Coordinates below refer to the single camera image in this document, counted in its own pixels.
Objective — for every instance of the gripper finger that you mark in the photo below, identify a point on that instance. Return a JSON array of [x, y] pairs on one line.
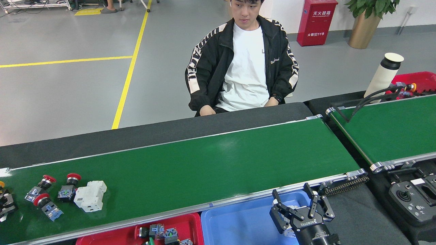
[[7, 204]]

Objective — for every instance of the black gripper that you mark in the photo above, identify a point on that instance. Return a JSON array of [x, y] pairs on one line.
[[313, 234]]

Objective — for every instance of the yellow push button switch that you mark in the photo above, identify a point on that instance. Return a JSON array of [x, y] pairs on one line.
[[405, 92], [1, 186]]

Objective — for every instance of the red push button switch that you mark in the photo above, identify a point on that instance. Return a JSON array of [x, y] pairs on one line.
[[156, 231], [52, 212], [34, 194], [170, 234], [66, 194]]

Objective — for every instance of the person's left forearm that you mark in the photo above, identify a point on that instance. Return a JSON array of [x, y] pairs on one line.
[[287, 88]]

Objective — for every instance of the person's right forearm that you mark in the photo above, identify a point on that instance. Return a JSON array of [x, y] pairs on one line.
[[197, 97]]

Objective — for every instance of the blue plastic tray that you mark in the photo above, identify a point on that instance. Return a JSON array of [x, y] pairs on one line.
[[231, 224]]

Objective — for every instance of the red plastic tray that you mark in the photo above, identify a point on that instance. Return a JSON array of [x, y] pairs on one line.
[[112, 234]]

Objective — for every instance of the green conveyor belt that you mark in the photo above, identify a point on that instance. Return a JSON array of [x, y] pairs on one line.
[[391, 132], [204, 163]]

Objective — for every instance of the person's left hand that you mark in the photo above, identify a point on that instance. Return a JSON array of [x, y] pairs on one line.
[[272, 102]]

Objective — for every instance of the person's right hand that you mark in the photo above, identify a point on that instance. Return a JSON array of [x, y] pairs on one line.
[[207, 111]]

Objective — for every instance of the black joystick controller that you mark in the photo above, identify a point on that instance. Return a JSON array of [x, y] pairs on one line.
[[408, 197]]

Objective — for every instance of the person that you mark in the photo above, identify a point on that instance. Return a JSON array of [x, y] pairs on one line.
[[245, 68]]

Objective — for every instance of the white insulated bottle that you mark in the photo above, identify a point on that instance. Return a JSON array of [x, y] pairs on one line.
[[383, 78]]

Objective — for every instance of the red plastic bin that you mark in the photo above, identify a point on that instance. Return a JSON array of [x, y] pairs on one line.
[[420, 80]]

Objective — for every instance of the potted plant in gold pot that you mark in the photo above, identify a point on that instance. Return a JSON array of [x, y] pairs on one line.
[[362, 34]]

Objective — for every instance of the red fire extinguisher box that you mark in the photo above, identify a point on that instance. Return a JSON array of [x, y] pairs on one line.
[[316, 23]]

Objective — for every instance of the white metal rack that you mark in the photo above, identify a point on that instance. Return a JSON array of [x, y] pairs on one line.
[[41, 4]]

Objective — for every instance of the person's foot in slipper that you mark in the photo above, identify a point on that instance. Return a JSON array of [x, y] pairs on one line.
[[109, 10]]

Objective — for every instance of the white wheeled stand leg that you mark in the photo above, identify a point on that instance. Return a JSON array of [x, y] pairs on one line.
[[148, 10]]

